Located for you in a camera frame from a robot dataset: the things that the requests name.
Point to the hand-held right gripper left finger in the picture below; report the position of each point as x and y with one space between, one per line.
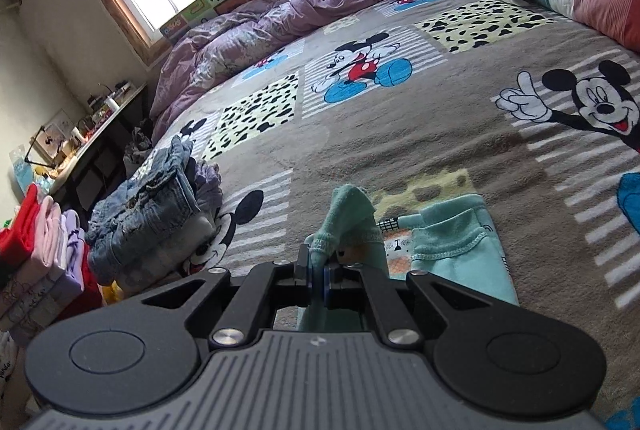
304 282

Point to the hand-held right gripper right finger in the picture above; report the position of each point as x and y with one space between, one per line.
332 285

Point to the teal lion print garment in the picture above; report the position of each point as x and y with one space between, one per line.
450 250

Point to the dark crumpled clothes pile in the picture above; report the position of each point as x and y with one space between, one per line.
137 150

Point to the stack of folded clothes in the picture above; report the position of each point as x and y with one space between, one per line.
40 255

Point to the folded purple garment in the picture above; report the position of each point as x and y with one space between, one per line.
207 185

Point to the cartoon mouse printed blanket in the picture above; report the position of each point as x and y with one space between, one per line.
400 125

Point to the folded denim jeans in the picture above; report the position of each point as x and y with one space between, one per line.
145 210

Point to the dark desk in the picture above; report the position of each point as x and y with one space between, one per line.
95 145

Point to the purple duvet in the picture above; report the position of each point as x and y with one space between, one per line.
300 5

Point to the black desk lamp stand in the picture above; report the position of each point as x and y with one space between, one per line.
42 145

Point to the white folded garments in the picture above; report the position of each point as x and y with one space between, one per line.
10 370

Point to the red blue striped rolled quilt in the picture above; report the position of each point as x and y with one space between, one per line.
590 0

